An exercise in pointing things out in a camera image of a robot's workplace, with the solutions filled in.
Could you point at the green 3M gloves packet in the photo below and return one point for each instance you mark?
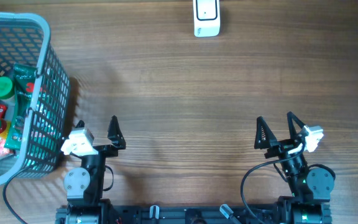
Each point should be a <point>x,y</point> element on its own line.
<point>24,79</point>

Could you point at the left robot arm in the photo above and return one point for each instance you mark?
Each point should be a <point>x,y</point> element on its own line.
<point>85,184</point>

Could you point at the white barcode scanner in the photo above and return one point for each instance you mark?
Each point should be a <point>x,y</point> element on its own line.
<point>207,19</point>

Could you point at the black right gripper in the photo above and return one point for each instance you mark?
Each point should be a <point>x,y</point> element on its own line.
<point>280,147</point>

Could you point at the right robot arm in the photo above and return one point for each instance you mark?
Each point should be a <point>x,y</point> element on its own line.
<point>310,184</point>

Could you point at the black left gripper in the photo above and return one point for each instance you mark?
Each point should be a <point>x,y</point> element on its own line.
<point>115,136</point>

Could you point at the green lid white jar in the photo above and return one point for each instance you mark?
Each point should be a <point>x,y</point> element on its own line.
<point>7,91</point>

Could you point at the grey plastic shopping basket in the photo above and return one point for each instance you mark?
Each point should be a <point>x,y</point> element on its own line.
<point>25,39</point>

